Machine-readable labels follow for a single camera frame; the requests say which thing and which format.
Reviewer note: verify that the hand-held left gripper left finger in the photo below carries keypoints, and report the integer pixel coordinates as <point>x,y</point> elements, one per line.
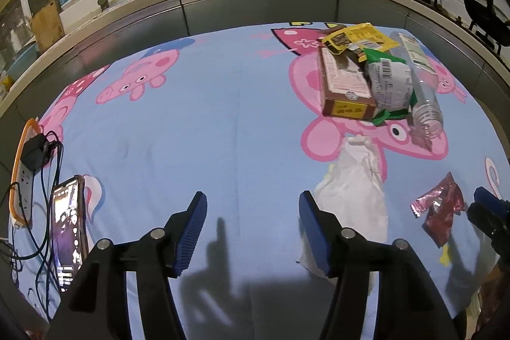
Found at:
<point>191,236</point>

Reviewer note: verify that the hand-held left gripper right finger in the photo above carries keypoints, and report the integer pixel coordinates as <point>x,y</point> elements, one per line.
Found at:
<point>314,236</point>

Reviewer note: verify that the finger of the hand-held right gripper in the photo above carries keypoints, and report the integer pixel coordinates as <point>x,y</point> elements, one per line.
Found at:
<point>486,218</point>
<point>490,197</point>

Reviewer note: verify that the red foil wrapper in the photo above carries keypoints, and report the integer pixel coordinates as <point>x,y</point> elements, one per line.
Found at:
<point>438,212</point>

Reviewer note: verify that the white plastic bag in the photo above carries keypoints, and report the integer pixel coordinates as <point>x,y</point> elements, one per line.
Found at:
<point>350,188</point>

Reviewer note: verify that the brown cardboard box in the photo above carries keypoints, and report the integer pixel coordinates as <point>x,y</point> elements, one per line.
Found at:
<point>342,85</point>

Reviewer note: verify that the small yellow wrapper piece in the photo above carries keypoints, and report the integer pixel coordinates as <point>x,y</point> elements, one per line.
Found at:
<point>445,256</point>

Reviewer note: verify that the clear plastic bottle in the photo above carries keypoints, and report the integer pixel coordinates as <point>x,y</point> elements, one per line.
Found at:
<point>426,101</point>

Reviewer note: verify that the smartphone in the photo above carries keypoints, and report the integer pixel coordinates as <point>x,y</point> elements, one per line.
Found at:
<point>67,228</point>

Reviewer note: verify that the green and white packet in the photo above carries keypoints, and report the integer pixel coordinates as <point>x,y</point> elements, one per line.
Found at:
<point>388,83</point>

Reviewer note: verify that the orange-rimmed white power strip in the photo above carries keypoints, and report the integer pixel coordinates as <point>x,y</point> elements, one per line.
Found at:
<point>24,184</point>

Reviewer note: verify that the black charger plug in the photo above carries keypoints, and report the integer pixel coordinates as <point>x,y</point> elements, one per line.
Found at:
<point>36,152</point>

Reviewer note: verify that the gas stove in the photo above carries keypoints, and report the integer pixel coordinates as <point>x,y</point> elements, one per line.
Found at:
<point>458,15</point>

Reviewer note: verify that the black wok with lid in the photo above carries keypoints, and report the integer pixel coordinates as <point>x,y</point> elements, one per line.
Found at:
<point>484,11</point>

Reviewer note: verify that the yellow snack packet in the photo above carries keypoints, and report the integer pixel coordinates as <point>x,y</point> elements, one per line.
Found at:
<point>366,35</point>

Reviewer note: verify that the blue basin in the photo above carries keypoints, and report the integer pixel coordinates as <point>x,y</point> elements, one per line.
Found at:
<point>22,59</point>

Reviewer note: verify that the upright wooden cutting board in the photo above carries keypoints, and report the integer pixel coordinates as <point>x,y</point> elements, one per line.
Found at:
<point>47,25</point>

